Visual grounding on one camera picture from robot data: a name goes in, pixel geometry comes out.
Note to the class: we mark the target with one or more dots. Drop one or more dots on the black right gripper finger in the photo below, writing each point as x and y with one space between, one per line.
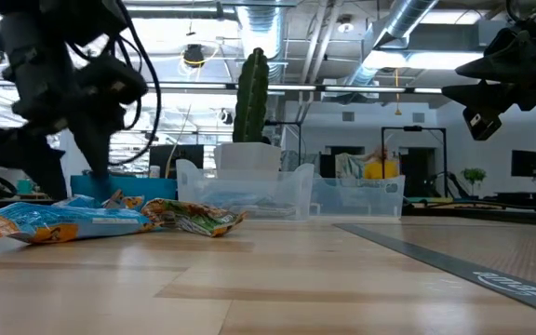
486 95
510 58

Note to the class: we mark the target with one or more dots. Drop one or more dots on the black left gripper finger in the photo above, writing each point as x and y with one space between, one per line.
100 144

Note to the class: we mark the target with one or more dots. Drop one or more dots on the blue orange granola bar wrapper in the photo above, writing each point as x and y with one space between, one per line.
130 202

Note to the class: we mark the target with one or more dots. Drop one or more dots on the green granola bar wrapper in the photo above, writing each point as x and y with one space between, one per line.
193 216

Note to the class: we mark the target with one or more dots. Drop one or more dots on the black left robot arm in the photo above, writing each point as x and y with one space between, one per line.
26 163

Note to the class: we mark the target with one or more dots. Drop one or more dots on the white cup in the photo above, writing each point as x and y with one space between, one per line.
154 172

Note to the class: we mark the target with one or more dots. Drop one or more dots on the teal plastic bin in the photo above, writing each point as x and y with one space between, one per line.
151 188

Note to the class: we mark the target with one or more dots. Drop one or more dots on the black desk monitor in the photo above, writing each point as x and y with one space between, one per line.
179 156

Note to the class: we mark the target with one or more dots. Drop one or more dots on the small green potted plant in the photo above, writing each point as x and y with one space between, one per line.
473 177

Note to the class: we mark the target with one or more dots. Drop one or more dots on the teal cup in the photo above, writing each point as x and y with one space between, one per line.
24 187

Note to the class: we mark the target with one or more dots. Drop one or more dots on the clear plastic bin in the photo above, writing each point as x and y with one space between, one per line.
193 195
365 200

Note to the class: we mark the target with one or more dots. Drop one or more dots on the ceiling light strip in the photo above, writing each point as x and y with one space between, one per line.
365 89

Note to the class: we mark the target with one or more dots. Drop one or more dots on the black ceiling spotlight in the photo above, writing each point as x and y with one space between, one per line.
194 55

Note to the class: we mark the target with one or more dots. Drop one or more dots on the person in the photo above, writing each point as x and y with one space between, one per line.
379 170

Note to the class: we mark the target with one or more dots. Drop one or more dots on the white hexagonal planter pot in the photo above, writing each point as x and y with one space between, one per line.
249 158

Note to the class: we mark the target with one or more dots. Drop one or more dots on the green cactus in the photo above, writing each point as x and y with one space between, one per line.
251 102

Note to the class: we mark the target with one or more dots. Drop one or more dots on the clear mat with grey border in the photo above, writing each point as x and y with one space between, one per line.
482 277

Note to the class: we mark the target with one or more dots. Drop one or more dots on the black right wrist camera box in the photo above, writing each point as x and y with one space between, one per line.
482 124

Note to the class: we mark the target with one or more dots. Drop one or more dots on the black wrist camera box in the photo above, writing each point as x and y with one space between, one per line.
482 124
110 81

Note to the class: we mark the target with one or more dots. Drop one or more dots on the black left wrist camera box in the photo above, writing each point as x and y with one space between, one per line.
110 81

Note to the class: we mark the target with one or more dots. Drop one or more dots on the black wall monitor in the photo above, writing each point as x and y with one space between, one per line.
525 163

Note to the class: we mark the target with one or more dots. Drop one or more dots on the black tall stand frame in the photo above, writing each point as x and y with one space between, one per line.
413 128

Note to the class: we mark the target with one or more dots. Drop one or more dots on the silver ceiling duct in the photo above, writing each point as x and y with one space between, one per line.
261 32
398 23

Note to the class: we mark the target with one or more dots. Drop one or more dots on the black aluminium table frame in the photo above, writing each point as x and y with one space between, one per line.
482 216

